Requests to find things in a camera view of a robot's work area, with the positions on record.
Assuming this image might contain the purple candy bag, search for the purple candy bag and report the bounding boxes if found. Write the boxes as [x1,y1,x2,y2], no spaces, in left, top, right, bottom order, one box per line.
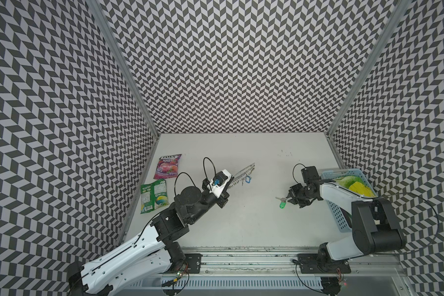
[154,154,181,180]

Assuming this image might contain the left base wiring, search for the left base wiring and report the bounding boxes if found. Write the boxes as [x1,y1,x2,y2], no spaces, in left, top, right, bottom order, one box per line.
[160,263,189,296]

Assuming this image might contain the base wiring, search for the base wiring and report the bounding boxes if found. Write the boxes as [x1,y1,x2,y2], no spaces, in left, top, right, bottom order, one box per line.
[294,258,347,296]
[160,263,189,296]

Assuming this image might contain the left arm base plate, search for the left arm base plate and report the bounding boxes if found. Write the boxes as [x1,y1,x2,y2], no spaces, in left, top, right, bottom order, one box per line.
[150,253,203,275]

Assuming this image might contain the aluminium frame rail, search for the aluminium frame rail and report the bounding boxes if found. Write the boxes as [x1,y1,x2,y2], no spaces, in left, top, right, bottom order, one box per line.
[110,247,408,296]

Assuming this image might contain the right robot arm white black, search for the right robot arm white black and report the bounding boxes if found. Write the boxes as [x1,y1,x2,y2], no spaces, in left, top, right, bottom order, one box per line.
[288,166,407,263]

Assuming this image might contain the key with green tag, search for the key with green tag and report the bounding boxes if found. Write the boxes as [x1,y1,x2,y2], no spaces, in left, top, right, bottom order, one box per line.
[276,197,288,209]

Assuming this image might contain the right base wiring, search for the right base wiring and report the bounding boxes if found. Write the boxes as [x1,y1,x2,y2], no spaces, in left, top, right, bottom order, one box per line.
[294,258,347,296]

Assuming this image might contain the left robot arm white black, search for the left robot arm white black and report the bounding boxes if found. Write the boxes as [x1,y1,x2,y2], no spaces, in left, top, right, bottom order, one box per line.
[67,182,232,296]

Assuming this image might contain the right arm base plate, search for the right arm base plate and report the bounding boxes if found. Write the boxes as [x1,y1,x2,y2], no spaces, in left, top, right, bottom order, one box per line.
[297,254,352,274]

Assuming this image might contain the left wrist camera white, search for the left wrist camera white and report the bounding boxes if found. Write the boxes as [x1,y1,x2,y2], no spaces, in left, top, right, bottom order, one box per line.
[202,170,233,198]

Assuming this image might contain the green candy bag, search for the green candy bag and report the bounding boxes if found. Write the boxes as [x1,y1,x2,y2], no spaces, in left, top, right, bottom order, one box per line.
[139,179,170,214]

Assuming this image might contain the light blue plastic basket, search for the light blue plastic basket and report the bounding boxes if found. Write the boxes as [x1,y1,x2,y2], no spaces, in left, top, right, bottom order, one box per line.
[320,168,377,233]

